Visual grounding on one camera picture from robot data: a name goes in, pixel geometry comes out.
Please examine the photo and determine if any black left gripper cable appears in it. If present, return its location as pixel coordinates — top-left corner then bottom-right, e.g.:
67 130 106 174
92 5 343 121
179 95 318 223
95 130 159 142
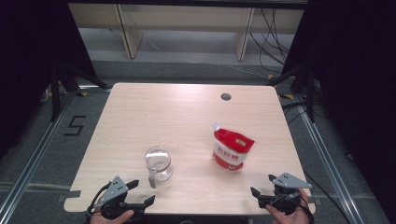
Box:
85 182 112 218

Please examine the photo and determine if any person's left hand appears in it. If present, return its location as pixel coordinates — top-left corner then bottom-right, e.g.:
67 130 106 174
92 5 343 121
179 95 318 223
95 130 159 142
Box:
90 208 135 224

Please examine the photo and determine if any person's right hand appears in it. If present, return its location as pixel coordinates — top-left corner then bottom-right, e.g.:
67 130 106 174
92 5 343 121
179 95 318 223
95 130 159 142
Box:
265 188 311 224

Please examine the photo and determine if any metal floor rail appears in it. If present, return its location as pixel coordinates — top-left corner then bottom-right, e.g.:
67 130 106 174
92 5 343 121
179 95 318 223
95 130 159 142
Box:
0 91 78 217
295 102 358 224

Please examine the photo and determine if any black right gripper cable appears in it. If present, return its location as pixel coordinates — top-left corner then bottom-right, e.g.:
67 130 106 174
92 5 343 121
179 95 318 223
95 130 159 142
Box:
270 191 315 224

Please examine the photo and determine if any black metal stand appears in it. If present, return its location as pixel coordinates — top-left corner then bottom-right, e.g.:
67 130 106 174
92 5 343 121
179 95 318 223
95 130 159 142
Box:
265 64 318 123
49 62 112 122

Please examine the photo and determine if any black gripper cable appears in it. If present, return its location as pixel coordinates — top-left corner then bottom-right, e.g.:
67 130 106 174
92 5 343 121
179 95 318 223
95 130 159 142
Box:
85 182 112 218
270 191 315 224

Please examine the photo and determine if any black floor cable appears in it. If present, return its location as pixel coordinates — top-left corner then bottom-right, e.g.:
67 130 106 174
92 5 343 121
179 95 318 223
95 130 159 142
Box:
303 171 353 224

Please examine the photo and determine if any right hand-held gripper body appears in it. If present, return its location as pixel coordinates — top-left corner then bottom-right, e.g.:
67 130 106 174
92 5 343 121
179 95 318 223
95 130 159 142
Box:
273 173 312 216

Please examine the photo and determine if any light wooden shelf frame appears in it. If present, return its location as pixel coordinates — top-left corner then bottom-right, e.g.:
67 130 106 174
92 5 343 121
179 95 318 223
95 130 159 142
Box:
68 3 304 62

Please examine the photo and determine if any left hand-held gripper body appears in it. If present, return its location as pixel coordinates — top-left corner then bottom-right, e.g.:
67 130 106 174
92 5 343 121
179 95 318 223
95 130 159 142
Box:
92 175 135 220

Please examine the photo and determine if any clear glass jar with lid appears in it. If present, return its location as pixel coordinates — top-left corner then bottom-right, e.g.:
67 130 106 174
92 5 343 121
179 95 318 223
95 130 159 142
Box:
144 145 174 189

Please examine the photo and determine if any black curtain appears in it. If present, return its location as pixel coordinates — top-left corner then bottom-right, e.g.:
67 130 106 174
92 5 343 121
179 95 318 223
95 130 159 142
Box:
281 0 396 217
0 0 98 161

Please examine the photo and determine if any red and white sugar bag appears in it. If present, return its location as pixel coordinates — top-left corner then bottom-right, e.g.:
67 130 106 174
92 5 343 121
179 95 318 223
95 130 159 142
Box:
212 122 256 172

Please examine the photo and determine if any white floor cable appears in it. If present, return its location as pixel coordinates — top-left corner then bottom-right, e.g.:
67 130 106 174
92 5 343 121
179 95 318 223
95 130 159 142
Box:
146 36 269 79

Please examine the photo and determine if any bundle of black hanging cables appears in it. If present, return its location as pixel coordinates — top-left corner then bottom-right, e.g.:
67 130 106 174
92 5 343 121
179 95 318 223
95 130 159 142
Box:
248 7 292 75

